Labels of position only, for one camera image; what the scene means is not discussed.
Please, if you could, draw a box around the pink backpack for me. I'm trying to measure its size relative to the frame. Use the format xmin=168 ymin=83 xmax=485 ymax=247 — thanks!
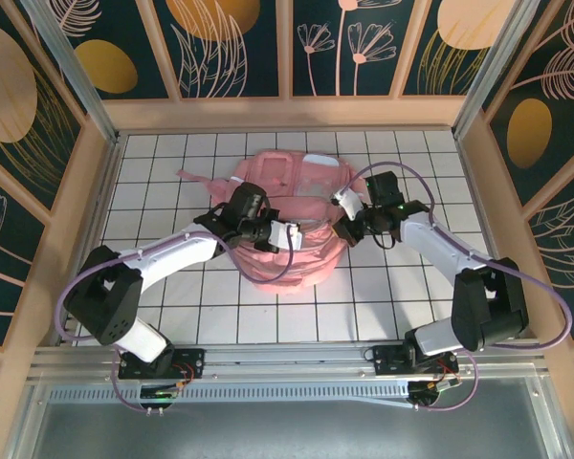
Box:
xmin=176 ymin=149 xmax=367 ymax=295

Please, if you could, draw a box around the grey metal panel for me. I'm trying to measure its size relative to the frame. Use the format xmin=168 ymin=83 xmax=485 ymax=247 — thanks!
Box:
xmin=7 ymin=376 xmax=574 ymax=459

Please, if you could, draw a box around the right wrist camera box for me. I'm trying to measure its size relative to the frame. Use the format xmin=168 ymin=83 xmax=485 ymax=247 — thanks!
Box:
xmin=332 ymin=187 xmax=364 ymax=223

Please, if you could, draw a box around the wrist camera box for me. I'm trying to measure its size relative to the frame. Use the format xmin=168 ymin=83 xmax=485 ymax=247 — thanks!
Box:
xmin=332 ymin=187 xmax=364 ymax=223
xmin=267 ymin=220 xmax=304 ymax=253

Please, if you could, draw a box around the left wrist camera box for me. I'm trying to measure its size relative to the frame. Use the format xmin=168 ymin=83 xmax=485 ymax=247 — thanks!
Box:
xmin=267 ymin=220 xmax=304 ymax=253

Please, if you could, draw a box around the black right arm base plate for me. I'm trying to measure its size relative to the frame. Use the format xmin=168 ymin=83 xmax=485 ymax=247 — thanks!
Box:
xmin=371 ymin=341 xmax=460 ymax=377

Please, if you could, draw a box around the aluminium mounting rail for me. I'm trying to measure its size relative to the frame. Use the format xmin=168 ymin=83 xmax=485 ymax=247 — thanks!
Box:
xmin=28 ymin=339 xmax=549 ymax=383

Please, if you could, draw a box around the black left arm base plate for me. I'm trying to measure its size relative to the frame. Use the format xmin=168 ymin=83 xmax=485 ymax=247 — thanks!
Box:
xmin=118 ymin=347 xmax=207 ymax=381

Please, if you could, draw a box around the slotted grey cable duct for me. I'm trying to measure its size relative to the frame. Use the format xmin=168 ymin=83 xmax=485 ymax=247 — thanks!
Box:
xmin=47 ymin=385 xmax=412 ymax=403

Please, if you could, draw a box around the aluminium frame post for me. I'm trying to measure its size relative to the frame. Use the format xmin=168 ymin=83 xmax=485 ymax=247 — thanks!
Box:
xmin=452 ymin=0 xmax=542 ymax=141
xmin=21 ymin=0 xmax=121 ymax=145

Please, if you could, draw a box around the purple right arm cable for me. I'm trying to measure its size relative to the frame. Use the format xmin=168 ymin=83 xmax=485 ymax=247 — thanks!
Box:
xmin=339 ymin=162 xmax=574 ymax=413

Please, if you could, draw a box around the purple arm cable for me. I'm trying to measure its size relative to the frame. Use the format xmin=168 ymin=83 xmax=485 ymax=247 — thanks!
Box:
xmin=59 ymin=230 xmax=298 ymax=415
xmin=339 ymin=162 xmax=574 ymax=413

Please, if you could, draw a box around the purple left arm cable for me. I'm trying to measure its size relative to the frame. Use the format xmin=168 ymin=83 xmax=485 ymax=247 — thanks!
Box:
xmin=59 ymin=230 xmax=298 ymax=415

